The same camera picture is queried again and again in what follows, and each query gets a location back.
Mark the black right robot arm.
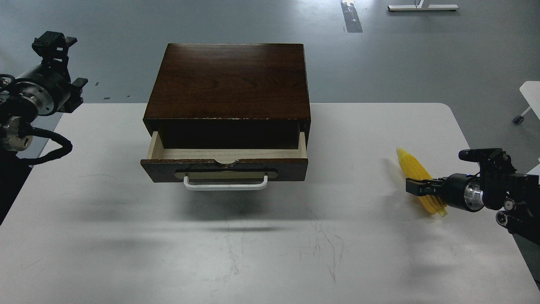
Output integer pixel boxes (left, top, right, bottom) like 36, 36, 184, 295
397, 148, 540, 244

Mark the white furniture with caster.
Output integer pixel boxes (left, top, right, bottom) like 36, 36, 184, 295
512, 81, 540, 125

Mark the white table leg base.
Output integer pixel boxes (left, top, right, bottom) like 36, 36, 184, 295
387, 0, 459, 12

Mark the yellow corn cob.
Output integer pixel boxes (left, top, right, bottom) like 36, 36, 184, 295
397, 147, 448, 217

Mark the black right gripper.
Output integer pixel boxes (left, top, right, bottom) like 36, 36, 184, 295
405, 173, 484, 212

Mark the dark wooden drawer cabinet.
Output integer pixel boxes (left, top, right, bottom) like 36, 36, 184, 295
143, 43, 312, 149

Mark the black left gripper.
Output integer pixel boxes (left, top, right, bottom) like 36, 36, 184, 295
12, 31, 88, 116

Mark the dark floor tape strip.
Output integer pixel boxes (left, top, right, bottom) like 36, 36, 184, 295
340, 0, 363, 33

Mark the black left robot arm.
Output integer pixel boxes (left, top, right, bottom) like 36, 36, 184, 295
0, 31, 88, 220

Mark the wooden drawer with white handle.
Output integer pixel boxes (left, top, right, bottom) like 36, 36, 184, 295
140, 132, 308, 191

